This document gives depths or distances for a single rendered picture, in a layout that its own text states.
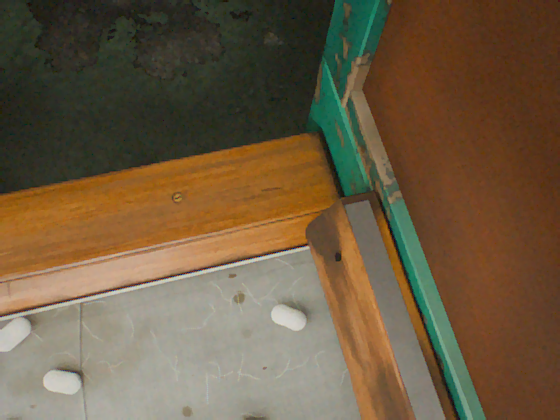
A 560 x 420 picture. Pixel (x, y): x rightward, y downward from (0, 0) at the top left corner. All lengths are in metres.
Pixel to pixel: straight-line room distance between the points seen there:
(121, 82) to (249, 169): 1.03
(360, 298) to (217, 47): 1.24
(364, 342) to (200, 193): 0.23
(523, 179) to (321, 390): 0.32
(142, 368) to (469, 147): 0.36
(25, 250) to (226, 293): 0.19
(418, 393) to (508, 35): 0.27
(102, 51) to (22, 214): 1.09
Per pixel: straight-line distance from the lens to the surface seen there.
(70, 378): 0.61
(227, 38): 1.71
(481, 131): 0.40
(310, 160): 0.66
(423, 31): 0.45
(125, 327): 0.62
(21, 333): 0.63
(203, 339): 0.61
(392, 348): 0.50
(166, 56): 1.68
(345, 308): 0.54
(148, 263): 0.62
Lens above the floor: 1.34
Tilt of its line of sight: 67 degrees down
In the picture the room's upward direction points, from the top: 11 degrees clockwise
